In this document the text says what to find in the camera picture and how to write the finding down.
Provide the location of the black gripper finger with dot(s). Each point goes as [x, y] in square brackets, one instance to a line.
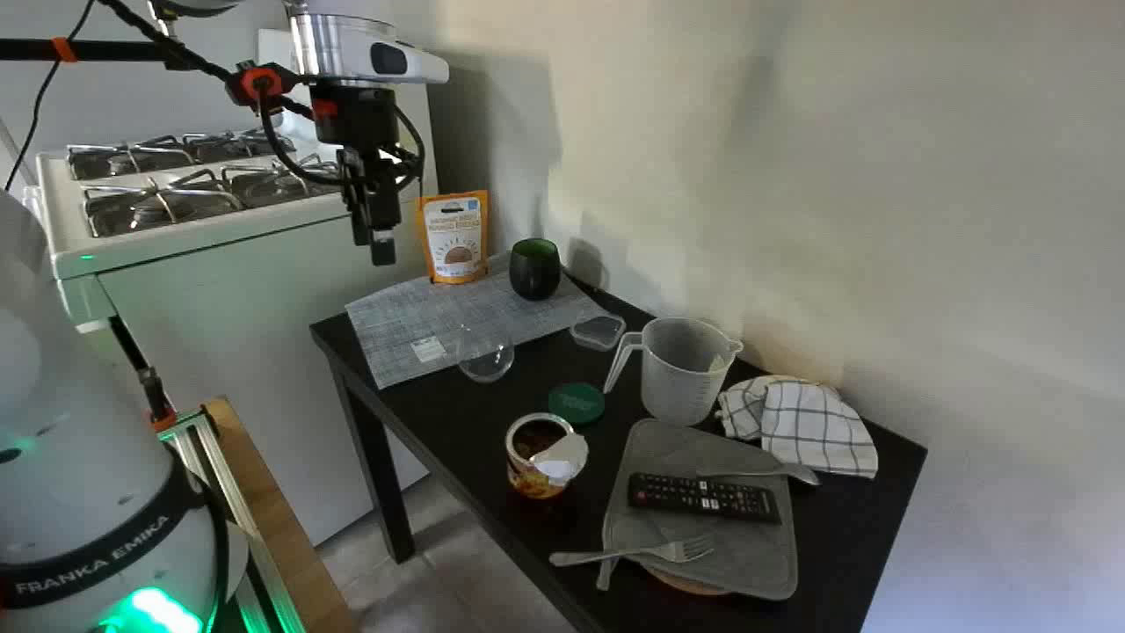
[355, 212]
[384, 241]

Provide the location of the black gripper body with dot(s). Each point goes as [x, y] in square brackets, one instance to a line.
[355, 117]

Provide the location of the white checked towel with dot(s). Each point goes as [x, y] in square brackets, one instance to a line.
[810, 426]

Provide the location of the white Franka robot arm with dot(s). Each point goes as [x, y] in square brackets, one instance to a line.
[72, 470]

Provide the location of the clear plastic measuring jug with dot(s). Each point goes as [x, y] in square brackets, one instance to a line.
[688, 374]

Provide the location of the orange snack pouch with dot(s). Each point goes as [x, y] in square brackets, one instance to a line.
[456, 241]

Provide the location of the white cabinet with trays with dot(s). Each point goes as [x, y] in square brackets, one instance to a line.
[232, 303]

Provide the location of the dark green cup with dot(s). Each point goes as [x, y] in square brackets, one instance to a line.
[537, 268]

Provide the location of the small clear bowl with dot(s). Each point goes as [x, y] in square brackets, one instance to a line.
[485, 366]

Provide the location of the black table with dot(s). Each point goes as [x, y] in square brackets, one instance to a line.
[470, 434]

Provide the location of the clear plastic food container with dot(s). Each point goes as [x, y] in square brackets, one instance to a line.
[597, 331]

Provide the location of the black pole with orange clamps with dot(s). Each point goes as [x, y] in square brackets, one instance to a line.
[117, 49]

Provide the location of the green round lid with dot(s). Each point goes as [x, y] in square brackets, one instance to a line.
[574, 403]

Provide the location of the wooden board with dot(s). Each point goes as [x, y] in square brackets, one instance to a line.
[276, 515]

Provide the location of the silver fork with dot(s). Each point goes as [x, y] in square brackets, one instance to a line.
[620, 552]

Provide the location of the black TV remote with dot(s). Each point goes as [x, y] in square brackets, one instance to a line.
[703, 495]

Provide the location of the grey quilted pot holder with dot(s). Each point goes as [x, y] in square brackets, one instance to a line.
[726, 545]

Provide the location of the round wooden coaster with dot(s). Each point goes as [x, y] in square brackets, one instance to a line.
[691, 585]

